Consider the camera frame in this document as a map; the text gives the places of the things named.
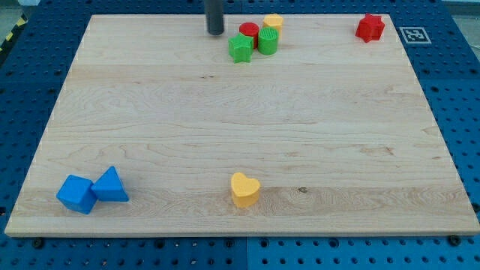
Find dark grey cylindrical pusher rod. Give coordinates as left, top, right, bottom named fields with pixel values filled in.
left=204, top=0, right=224, bottom=36

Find red cylinder block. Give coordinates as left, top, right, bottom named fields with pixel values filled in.
left=238, top=22, right=260, bottom=49

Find green star block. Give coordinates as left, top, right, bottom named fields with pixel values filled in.
left=228, top=33, right=254, bottom=63

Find yellow hexagon block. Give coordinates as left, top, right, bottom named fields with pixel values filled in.
left=262, top=13, right=284, bottom=37

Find green cylinder block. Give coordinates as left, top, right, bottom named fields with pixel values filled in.
left=257, top=27, right=279, bottom=56

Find light wooden board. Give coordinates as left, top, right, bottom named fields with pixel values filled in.
left=5, top=14, right=479, bottom=238

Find red star block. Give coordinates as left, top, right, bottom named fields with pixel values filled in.
left=355, top=13, right=385, bottom=43

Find yellow heart block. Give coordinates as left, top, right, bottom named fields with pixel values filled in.
left=230, top=172, right=261, bottom=208

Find white fiducial marker tag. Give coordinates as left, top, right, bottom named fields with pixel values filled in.
left=399, top=26, right=431, bottom=44

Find blue triangle block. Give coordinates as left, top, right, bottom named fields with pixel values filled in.
left=91, top=166, right=129, bottom=202

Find blue cube block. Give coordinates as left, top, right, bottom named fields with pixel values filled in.
left=56, top=175, right=97, bottom=215

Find black bolt front left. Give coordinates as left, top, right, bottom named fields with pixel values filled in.
left=31, top=238, right=44, bottom=249

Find black bolt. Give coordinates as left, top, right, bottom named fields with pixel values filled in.
left=447, top=235, right=462, bottom=247
left=31, top=238, right=44, bottom=249

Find black bolt front right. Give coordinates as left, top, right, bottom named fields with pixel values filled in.
left=447, top=235, right=462, bottom=247

